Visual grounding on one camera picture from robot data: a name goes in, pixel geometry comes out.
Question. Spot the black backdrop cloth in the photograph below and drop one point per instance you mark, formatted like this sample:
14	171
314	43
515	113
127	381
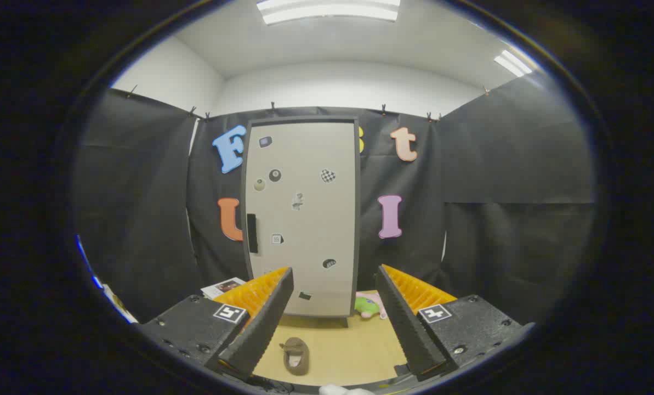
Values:
496	247

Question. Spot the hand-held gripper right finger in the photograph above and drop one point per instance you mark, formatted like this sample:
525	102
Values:
409	329

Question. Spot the grey shoe cabinet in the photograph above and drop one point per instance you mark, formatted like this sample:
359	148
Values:
357	219

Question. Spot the brown fuzzy slipper shoe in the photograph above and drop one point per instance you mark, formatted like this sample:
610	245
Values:
296	359

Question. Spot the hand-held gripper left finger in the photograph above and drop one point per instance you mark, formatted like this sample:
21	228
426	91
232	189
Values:
261	329

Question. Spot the long ceiling light panel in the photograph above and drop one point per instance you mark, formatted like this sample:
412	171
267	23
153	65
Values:
326	11

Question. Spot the white book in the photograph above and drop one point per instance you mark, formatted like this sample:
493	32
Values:
222	287

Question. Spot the green and pink plush toy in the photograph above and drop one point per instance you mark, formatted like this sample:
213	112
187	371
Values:
366	307

